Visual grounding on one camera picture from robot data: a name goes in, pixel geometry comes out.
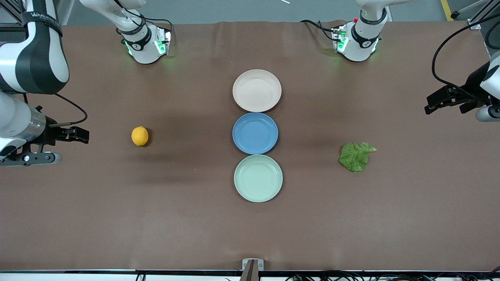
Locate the brown table cover sheet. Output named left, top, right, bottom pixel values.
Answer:
left=0, top=20, right=500, bottom=272

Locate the pale green round plate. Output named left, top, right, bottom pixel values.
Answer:
left=234, top=155, right=283, bottom=203

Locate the black right arm base cable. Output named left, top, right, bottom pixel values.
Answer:
left=116, top=0, right=175, bottom=36

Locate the green lettuce leaf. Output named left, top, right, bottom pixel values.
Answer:
left=339, top=142, right=378, bottom=173

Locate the metal table edge bracket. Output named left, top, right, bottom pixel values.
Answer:
left=239, top=258, right=264, bottom=281

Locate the grey stand leg black foot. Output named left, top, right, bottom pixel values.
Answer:
left=450, top=0, right=493, bottom=19

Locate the beige round plate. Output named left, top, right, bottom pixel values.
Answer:
left=232, top=69, right=282, bottom=113

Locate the yellow lemon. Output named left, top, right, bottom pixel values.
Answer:
left=131, top=126, right=149, bottom=147

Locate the black arm base cable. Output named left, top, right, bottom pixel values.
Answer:
left=116, top=0, right=175, bottom=36
left=300, top=20, right=341, bottom=42

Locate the aluminium frame post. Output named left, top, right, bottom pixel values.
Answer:
left=0, top=0, right=39, bottom=35
left=467, top=0, right=500, bottom=30

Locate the blue round plate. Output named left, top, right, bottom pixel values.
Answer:
left=232, top=112, right=279, bottom=155

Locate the black left arm base cable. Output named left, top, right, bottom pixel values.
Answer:
left=300, top=20, right=341, bottom=42

